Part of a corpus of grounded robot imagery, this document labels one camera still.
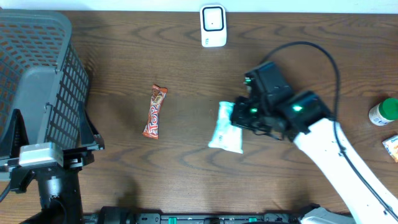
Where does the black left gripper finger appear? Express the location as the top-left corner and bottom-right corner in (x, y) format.
(78, 102), (105, 151)
(1, 109), (29, 160)

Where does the teal wet wipes pack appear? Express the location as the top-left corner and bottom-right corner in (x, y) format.
(208, 101), (243, 154)

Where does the orange Top chocolate bar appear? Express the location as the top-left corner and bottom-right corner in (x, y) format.
(142, 85), (168, 139)

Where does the green lid jar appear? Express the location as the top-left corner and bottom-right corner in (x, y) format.
(368, 98), (398, 126)

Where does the small orange snack packet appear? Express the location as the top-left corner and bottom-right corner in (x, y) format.
(382, 135), (398, 163)

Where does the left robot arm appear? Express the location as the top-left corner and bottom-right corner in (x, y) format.
(1, 102), (105, 223)

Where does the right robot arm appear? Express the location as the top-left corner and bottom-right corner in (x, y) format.
(230, 62), (397, 223)

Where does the white barcode scanner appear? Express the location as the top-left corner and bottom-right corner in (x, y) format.
(200, 4), (227, 47)

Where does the grey plastic basket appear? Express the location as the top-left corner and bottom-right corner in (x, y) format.
(1, 9), (90, 149)

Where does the black mounting rail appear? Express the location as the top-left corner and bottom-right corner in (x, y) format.
(83, 203), (355, 224)

